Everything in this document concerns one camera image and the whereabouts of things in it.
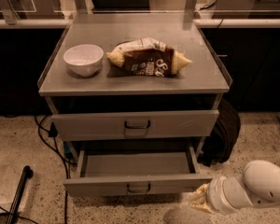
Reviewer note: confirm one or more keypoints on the grey drawer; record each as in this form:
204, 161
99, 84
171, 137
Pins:
135, 174
135, 125

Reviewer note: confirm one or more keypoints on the black bag on floor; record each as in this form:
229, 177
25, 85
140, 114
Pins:
218, 146

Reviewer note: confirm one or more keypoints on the white ceramic bowl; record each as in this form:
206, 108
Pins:
84, 60

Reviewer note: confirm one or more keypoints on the brown white snack bag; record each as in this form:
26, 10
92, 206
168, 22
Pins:
148, 57

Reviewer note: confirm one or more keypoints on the black pole on floor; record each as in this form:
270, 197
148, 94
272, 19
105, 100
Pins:
27, 173

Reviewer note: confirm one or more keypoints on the white paper sheet on floor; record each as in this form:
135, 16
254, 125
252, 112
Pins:
9, 180

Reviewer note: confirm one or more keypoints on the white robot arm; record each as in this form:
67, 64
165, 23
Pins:
258, 186

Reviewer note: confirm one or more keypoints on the grey metal drawer cabinet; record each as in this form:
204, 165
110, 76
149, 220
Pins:
198, 86

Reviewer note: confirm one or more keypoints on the grey top drawer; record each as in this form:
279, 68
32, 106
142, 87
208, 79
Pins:
135, 125

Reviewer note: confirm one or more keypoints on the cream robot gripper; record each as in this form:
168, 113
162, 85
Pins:
214, 194

